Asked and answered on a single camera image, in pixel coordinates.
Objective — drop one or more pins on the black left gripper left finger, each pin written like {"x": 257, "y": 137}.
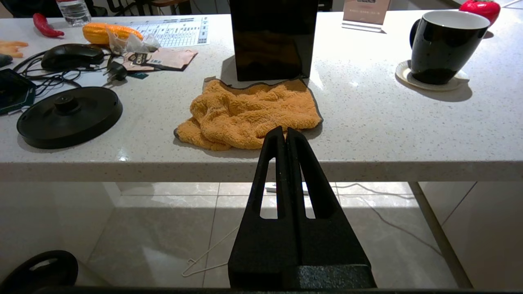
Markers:
{"x": 261, "y": 245}

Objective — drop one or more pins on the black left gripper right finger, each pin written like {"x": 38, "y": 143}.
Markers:
{"x": 327, "y": 245}

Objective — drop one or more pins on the white power strip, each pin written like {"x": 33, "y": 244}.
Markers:
{"x": 271, "y": 188}

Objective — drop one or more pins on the orange fluffy towel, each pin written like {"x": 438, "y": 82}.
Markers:
{"x": 245, "y": 114}

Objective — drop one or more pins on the white round coaster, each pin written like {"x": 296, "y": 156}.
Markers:
{"x": 404, "y": 75}

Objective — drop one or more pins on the black tissue box white lid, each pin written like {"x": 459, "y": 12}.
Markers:
{"x": 271, "y": 41}

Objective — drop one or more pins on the brown paper packet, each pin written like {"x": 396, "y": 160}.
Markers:
{"x": 167, "y": 60}

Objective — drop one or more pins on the small teal card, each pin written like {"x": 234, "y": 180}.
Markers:
{"x": 139, "y": 75}

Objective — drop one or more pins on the black power plug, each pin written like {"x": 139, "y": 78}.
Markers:
{"x": 117, "y": 72}

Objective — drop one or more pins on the black mug white inside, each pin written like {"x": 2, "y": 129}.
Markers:
{"x": 441, "y": 49}

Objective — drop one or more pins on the round black kettle base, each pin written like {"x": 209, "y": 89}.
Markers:
{"x": 69, "y": 122}

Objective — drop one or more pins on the white printed sheet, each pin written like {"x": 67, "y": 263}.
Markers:
{"x": 179, "y": 30}

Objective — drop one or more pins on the beige QR code sign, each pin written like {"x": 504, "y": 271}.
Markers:
{"x": 365, "y": 12}

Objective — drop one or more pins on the clear plastic wrapper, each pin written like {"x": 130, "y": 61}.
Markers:
{"x": 126, "y": 43}

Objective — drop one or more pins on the black computer mouse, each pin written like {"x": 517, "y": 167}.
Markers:
{"x": 71, "y": 57}

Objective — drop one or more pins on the yellow corn cob toy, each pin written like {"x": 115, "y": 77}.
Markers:
{"x": 96, "y": 33}

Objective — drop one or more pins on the red tomato toy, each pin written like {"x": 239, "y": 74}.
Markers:
{"x": 482, "y": 8}

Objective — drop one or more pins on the dark flat device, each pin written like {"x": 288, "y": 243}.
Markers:
{"x": 14, "y": 92}

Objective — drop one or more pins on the clear water bottle red cap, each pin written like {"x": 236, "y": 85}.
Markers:
{"x": 74, "y": 11}

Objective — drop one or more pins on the red chili pepper toy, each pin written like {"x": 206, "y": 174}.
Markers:
{"x": 45, "y": 26}

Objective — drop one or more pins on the dark grey blurry object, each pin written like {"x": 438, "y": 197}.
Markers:
{"x": 4, "y": 60}

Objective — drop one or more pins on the orange hand shaped toy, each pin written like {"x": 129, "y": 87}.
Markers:
{"x": 12, "y": 48}

